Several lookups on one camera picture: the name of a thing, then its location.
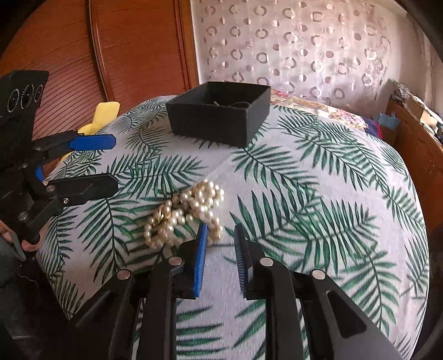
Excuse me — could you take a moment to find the cardboard box on cabinet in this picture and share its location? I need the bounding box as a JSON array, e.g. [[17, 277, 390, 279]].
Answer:
[[405, 94, 442, 133]]

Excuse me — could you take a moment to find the wooden wardrobe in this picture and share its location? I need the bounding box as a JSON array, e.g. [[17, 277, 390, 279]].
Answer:
[[0, 0, 200, 174]]

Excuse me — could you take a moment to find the black camera box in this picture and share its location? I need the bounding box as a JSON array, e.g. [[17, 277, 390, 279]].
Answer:
[[0, 70, 49, 169]]

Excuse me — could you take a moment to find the wooden side cabinet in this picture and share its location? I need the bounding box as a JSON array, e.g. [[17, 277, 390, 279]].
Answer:
[[386, 98, 443, 231]]

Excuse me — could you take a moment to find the palm leaf print bedspread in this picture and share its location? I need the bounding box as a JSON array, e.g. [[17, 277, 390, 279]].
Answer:
[[40, 97, 429, 359]]

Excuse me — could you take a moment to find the person's left hand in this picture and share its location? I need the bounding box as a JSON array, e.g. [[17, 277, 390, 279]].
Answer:
[[0, 221, 43, 252]]

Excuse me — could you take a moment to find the jewelry inside box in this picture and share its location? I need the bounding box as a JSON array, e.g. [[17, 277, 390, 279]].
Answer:
[[213, 101, 251, 109]]

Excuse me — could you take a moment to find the floral quilt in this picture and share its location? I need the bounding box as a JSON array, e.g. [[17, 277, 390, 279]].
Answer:
[[270, 89, 369, 132]]

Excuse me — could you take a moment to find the black square jewelry box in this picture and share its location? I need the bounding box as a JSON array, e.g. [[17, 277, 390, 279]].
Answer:
[[166, 82, 271, 148]]

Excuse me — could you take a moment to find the blue cloth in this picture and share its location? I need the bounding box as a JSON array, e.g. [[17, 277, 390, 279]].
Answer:
[[376, 112, 401, 130]]

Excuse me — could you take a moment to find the white pearl necklace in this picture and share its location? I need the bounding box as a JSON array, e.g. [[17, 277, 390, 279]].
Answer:
[[143, 178, 226, 251]]

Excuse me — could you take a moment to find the white circle pattern curtain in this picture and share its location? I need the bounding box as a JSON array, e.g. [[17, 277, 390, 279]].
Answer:
[[192, 1, 423, 115]]

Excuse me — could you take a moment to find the yellow plush toy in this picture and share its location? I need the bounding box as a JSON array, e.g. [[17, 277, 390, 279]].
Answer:
[[60, 100, 122, 164]]

